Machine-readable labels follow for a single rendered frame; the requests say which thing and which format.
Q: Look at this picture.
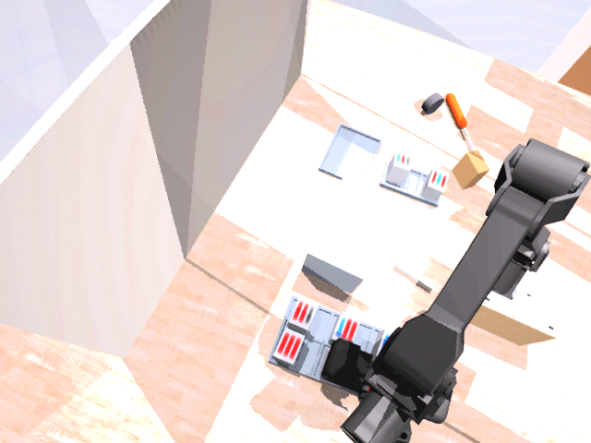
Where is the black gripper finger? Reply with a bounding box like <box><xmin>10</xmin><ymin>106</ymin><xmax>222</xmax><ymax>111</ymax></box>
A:
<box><xmin>347</xmin><ymin>351</ymin><xmax>373</xmax><ymax>393</ymax></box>

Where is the black short cylinder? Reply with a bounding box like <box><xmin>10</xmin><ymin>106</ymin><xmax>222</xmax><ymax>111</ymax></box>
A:
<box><xmin>421</xmin><ymin>92</ymin><xmax>444</xmax><ymax>114</ymax></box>

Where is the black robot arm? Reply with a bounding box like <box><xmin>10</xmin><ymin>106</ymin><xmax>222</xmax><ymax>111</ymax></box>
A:
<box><xmin>340</xmin><ymin>138</ymin><xmax>591</xmax><ymax>443</ymax></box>

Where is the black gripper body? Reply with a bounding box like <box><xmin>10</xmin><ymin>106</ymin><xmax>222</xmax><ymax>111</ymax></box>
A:
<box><xmin>320</xmin><ymin>337</ymin><xmax>453</xmax><ymax>425</ymax></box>

